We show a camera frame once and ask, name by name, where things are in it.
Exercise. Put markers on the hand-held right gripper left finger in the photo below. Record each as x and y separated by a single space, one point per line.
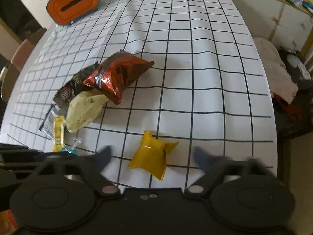
105 154

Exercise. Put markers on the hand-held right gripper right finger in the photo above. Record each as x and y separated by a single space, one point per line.
201 155

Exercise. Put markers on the small yellow snack packet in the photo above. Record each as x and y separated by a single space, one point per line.
151 159

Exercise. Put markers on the black gold snack packet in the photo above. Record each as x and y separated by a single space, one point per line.
82 76

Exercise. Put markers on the clear white snack wrapper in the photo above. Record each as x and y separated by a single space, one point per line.
47 124

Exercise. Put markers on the cream snack bag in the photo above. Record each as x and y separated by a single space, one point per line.
83 110

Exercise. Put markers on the yellow striped snack packet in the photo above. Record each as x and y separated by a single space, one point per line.
58 132

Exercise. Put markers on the red brown chip bag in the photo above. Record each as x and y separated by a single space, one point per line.
117 76

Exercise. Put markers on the dark red cloth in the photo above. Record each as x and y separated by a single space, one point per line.
288 110

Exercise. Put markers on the black white checkered tablecloth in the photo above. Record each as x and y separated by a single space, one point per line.
195 53

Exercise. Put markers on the pink cloth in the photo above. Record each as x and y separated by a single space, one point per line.
22 53

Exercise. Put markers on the white cloth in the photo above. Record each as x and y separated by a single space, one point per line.
273 66

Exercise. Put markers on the black bag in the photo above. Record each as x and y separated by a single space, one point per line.
297 78

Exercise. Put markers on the dark wooden chair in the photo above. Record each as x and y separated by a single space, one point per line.
39 33

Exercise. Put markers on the orange tissue box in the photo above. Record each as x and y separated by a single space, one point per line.
73 5

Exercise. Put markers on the light wooden slatted chair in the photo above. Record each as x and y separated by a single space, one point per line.
307 41

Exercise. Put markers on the white drawer cabinet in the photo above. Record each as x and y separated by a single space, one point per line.
288 22

